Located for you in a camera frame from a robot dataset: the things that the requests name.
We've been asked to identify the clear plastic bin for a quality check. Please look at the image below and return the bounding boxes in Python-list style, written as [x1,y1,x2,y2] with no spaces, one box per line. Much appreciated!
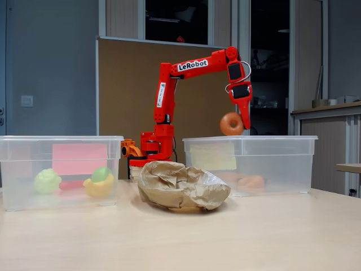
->
[182,135,319,198]
[0,135,125,212]

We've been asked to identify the pink sticky note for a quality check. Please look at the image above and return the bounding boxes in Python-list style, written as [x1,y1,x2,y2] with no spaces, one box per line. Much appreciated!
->
[52,143,108,176]

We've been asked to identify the grey cabinet with wooden top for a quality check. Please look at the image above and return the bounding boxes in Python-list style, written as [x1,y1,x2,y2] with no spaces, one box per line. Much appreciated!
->
[290,101,361,197]

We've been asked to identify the green toy apple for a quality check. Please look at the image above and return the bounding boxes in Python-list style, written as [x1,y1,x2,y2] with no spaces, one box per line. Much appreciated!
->
[90,166,113,183]

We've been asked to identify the yellow sticky note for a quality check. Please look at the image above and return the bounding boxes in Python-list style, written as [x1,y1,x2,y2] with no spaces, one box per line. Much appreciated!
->
[190,142,237,171]

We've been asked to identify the light green toy grapes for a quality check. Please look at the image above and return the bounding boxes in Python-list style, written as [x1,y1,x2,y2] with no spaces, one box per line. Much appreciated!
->
[33,168,63,194]

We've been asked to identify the crumpled brown paper bag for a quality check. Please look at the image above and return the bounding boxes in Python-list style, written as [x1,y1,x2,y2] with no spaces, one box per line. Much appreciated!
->
[137,160,231,211]

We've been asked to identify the orange toy croissant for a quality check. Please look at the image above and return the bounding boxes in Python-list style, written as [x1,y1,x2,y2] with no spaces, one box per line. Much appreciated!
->
[238,174,266,189]

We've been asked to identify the orange printed clamp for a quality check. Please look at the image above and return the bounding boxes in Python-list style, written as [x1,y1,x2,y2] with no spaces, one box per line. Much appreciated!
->
[120,138,144,159]

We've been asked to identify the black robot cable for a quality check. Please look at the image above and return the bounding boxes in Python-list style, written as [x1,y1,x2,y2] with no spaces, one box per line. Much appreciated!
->
[170,135,178,163]

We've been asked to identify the brown toy donut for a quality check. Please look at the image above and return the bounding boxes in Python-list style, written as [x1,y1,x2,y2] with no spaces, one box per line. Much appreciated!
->
[219,112,245,136]

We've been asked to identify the light wooden side table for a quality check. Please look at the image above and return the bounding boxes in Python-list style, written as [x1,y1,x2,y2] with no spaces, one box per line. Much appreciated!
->
[335,163,361,173]

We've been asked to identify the clear plastic bag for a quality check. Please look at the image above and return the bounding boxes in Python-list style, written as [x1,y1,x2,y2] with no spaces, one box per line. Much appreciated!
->
[201,171,226,187]

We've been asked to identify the red toy chili pepper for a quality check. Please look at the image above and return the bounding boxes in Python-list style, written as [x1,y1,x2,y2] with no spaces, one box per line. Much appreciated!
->
[59,181,85,190]

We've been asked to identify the yellow toy bananas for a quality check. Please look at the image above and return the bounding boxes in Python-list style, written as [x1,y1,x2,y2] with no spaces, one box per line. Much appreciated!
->
[82,173,115,198]

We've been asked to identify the wooden base block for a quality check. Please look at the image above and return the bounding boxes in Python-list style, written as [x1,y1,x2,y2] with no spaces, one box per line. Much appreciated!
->
[129,165,145,180]

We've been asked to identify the grey metal rod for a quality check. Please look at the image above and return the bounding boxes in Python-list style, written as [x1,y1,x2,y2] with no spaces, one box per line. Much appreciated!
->
[314,66,324,100]

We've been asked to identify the brown cork pin board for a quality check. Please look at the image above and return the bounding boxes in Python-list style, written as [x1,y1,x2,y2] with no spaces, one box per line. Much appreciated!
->
[95,36,237,180]

